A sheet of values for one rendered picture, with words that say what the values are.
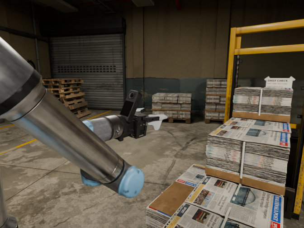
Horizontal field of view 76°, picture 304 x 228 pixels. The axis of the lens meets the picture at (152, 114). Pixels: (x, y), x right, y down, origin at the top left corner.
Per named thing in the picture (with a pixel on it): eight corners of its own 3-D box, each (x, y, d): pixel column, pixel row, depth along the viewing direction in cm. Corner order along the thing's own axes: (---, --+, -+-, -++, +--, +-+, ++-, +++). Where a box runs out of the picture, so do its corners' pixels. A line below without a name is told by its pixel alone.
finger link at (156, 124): (165, 128, 78) (144, 129, 74) (167, 113, 76) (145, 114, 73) (168, 130, 75) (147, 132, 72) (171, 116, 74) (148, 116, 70)
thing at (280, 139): (208, 135, 106) (208, 134, 106) (222, 125, 130) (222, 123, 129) (290, 149, 86) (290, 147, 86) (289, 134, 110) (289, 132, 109)
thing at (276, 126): (222, 125, 129) (222, 124, 129) (231, 117, 153) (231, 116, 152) (291, 134, 109) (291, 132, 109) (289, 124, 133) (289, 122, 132)
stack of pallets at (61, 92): (64, 112, 765) (60, 78, 740) (86, 113, 750) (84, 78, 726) (39, 119, 636) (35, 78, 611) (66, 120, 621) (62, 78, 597)
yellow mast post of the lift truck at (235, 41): (219, 189, 226) (230, 27, 193) (221, 185, 233) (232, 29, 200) (227, 192, 221) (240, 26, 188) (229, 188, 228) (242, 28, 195)
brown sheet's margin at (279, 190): (204, 173, 111) (204, 166, 110) (218, 156, 134) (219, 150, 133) (284, 196, 90) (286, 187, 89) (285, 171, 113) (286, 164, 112)
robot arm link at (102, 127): (67, 149, 56) (64, 120, 55) (99, 140, 65) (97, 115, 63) (82, 156, 52) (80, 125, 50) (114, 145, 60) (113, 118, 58)
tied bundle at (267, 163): (203, 174, 111) (206, 135, 106) (218, 157, 135) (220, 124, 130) (284, 197, 90) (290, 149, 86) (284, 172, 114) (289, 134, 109)
